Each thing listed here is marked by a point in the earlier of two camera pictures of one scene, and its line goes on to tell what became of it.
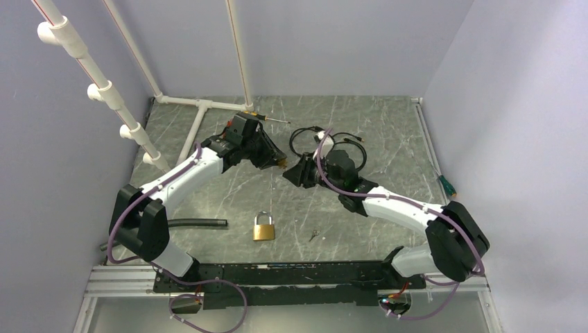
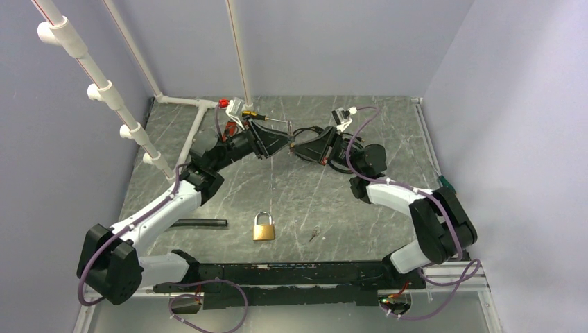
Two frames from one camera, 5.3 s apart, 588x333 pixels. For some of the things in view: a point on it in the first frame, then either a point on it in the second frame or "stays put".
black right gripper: (301, 174) -> (321, 148)
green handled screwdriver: (447, 187) stays put
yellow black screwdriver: (263, 117) stays put
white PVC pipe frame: (58, 31) stays put
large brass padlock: (263, 232) stays put
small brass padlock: (283, 164) -> (292, 147)
